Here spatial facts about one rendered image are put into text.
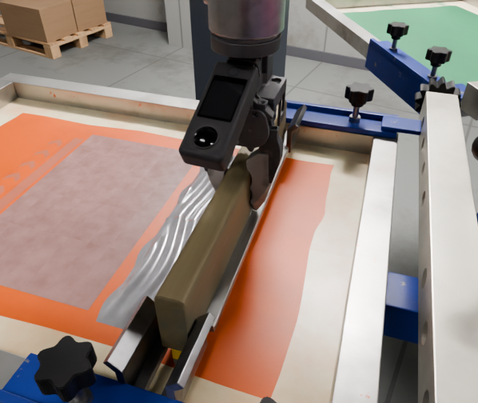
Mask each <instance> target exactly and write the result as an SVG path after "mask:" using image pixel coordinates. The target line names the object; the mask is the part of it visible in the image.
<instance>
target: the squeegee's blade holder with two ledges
mask: <svg viewBox="0 0 478 403"><path fill-rule="evenodd" d="M288 152H289V148H288V146H283V155H282V159H281V163H280V165H279V167H278V169H277V172H276V174H275V177H274V179H273V183H272V185H271V187H270V190H269V193H268V195H267V198H266V199H265V202H264V203H263V204H262V206H261V207H260V208H259V209H258V210H253V209H252V211H251V214H250V215H249V218H248V221H247V222H246V224H245V228H244V229H243V231H242V233H241V236H240V238H239V240H238V243H237V245H236V247H235V250H234V251H233V254H232V257H231V258H230V260H229V264H228V265H227V267H226V269H225V272H224V274H223V277H222V279H221V281H220V284H219V286H218V287H217V291H216V293H215V294H214V296H213V300H212V301H211V303H210V306H209V308H208V310H207V313H211V314H212V315H213V316H214V317H215V319H214V321H213V324H212V326H211V328H210V330H209V331H210V332H214V331H215V330H216V328H217V325H218V323H219V321H220V319H221V315H222V313H223V311H224V309H225V306H226V303H227V301H228V299H229V295H230V294H231V291H232V289H233V286H234V284H235V281H236V280H237V276H238V274H239V272H240V270H241V267H242V264H243V262H244V260H245V256H246V254H247V253H248V250H249V247H250V245H251V242H252V240H253V237H254V235H255V233H256V231H257V227H258V225H259V223H260V220H261V218H262V215H263V213H264V211H265V207H266V206H267V203H268V201H269V198H270V196H271V193H272V192H273V188H274V186H275V184H276V181H277V179H278V176H279V174H280V172H281V168H282V166H283V164H284V162H285V159H286V157H287V154H288Z"/></svg>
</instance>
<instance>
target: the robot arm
mask: <svg viewBox="0 0 478 403"><path fill-rule="evenodd" d="M285 1H286V0H203V2H204V3H205V4H207V5H208V16H209V30H210V31H211V32H210V40H211V48H212V50H213V51H214V52H216V53H218V54H221V55H224V56H227V57H228V60H227V62H217V63H216V65H215V67H214V68H213V72H212V73H211V76H210V78H209V80H208V83H207V85H206V87H205V90H204V92H203V94H202V96H201V99H200V101H199V103H198V105H197V108H196V110H195V112H194V114H193V117H192V119H191V121H190V124H189V126H188V129H187V130H186V132H185V136H184V137H183V139H182V142H181V144H180V146H179V149H178V151H179V154H180V155H181V158H182V160H183V162H184V163H185V164H189V165H193V166H200V167H203V168H204V169H205V171H206V172H207V174H208V177H209V180H210V182H211V184H212V186H213V188H214V189H215V191H216V190H217V187H218V186H219V185H220V183H221V181H222V179H223V177H224V176H225V174H226V172H227V171H228V166H229V163H230V162H231V161H232V160H233V151H234V149H235V147H236V146H244V147H246V148H247V149H248V151H250V152H252V153H251V154H250V155H249V158H248V159H247V161H246V164H247V170H248V171H249V172H250V174H251V177H252V184H251V186H250V189H251V191H252V197H251V199H250V201H249V203H250V205H251V206H252V208H253V210H258V209H259V208H260V207H261V206H262V204H263V203H264V202H265V199H266V198H267V195H268V193H269V190H270V187H271V185H272V183H273V179H274V177H275V174H276V172H277V169H278V167H279V165H280V163H281V159H282V155H283V140H282V139H281V137H280V135H279V130H280V127H279V126H280V124H281V122H282V120H283V119H284V114H285V92H286V82H287V78H284V77H278V76H274V75H273V54H275V53H276V52H277V51H278V50H279V49H280V48H281V32H282V31H283V29H284V28H285ZM276 81H277V82H280V84H278V83H276ZM281 102H282V105H281ZM277 105H278V116H277V125H278V126H274V121H275V119H276V111H277ZM257 147H259V148H258V149H257V150H255V151H253V150H254V148H257Z"/></svg>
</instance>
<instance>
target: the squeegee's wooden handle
mask: <svg viewBox="0 0 478 403"><path fill-rule="evenodd" d="M286 110H287V101H286V100H285V114H284V119H283V120H282V122H281V124H280V126H279V127H280V130H279V135H280V137H281V139H282V140H283V144H284V141H285V121H286ZM251 153H252V152H250V151H248V149H247V148H246V147H244V146H242V147H241V148H240V149H239V151H238V153H237V155H236V157H235V158H234V160H233V162H232V164H231V166H230V167H229V169H228V171H227V172H226V174H225V176H224V177H223V179H222V181H221V183H220V185H219V186H218V187H217V190H216V192H215V193H214V195H213V197H212V198H211V200H210V202H209V204H208V205H207V207H206V208H205V211H204V213H203V214H202V215H201V218H200V219H199V221H198V223H197V224H196V226H195V228H194V229H193V232H192V233H191V234H190V236H189V239H188V240H187V242H186V243H185V245H184V247H183V249H182V251H181V252H180V254H179V255H178V257H177V260H176V261H175V262H174V264H173V266H172V268H171V270H170V271H169V273H168V275H167V277H166V278H165V280H164V281H163V283H162V285H161V287H160V289H159V290H158V292H157V294H156V296H155V298H154V304H155V309H156V314H157V322H158V326H159V330H160V335H161V343H162V346H164V347H167V348H170V349H175V350H178V351H182V350H183V348H184V346H185V343H186V342H187V340H188V338H189V335H190V333H191V331H192V329H193V327H194V325H195V323H196V321H197V319H198V317H200V316H202V315H204V314H206V313H207V310H208V308H209V306H210V303H211V301H212V300H213V296H214V294H215V293H216V291H217V287H218V286H219V284H220V281H221V279H222V277H223V274H224V272H225V269H226V267H227V265H228V264H229V260H230V258H231V257H232V254H233V251H234V250H235V247H236V245H237V243H238V240H239V238H240V236H241V233H242V231H243V229H244V228H245V224H246V222H247V221H248V218H249V215H250V214H251V211H252V209H253V208H252V206H251V205H250V203H249V201H250V199H251V197H252V191H251V189H250V186H251V184H252V177H251V174H250V172H249V171H248V170H247V164H246V161H247V159H248V158H249V155H250V154H251Z"/></svg>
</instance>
